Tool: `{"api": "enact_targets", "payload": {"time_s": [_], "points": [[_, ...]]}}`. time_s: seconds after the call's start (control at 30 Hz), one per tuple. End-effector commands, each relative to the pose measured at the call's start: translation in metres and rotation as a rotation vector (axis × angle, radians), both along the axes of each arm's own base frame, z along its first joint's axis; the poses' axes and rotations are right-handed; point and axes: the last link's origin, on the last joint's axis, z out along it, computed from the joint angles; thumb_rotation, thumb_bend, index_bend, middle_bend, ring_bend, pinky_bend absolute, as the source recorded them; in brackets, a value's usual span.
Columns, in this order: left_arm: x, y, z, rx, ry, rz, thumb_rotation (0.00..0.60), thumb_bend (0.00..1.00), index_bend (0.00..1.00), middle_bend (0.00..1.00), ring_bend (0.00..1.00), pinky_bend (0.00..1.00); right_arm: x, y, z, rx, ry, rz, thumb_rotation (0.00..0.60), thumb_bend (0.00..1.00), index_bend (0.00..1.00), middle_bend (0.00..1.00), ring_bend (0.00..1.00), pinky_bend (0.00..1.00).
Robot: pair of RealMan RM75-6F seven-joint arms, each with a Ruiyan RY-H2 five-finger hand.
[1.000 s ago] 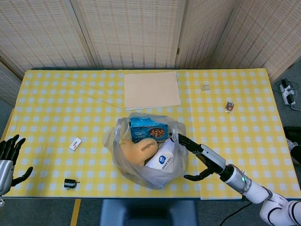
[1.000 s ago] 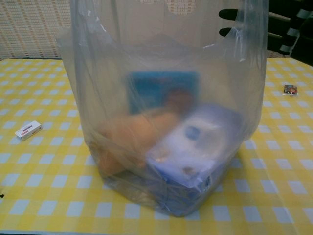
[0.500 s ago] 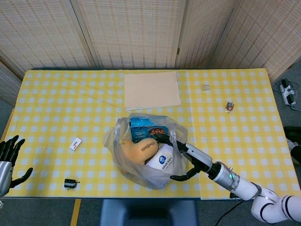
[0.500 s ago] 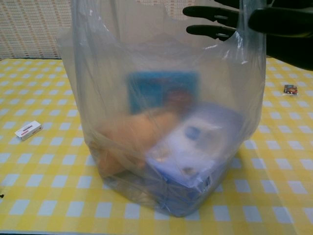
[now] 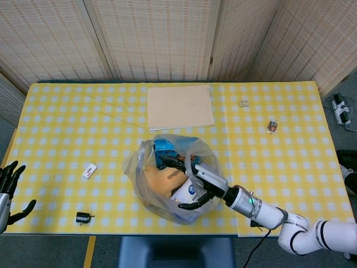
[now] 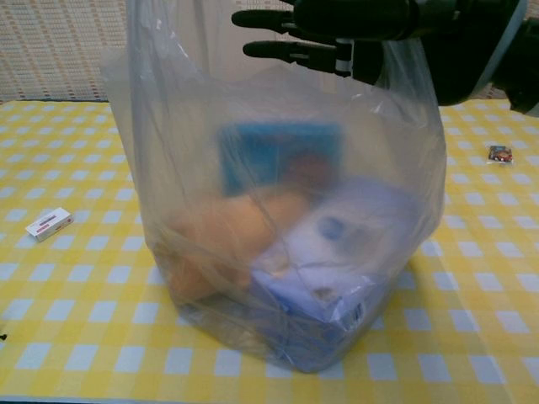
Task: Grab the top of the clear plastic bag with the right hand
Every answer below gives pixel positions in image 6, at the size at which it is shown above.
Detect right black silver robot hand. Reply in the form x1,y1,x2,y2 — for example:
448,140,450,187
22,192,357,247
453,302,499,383
231,0,530,107

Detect clear plastic bag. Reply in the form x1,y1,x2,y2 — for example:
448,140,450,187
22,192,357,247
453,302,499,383
99,0,448,375

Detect small colourful snack packet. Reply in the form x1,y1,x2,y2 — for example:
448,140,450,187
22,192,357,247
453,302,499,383
485,143,515,166

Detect blue cookie box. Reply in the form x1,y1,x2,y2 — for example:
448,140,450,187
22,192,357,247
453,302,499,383
216,121,345,199

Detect white blue tissue pack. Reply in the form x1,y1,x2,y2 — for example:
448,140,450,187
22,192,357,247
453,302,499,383
251,175,427,334

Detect orange plush toy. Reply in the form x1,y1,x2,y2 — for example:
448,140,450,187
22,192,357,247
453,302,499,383
163,189,313,303

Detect small white red box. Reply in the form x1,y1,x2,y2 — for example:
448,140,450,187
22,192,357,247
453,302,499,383
24,206,76,243

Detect yellow white checkered tablecloth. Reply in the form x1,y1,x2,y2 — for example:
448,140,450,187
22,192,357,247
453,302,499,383
0,97,539,401

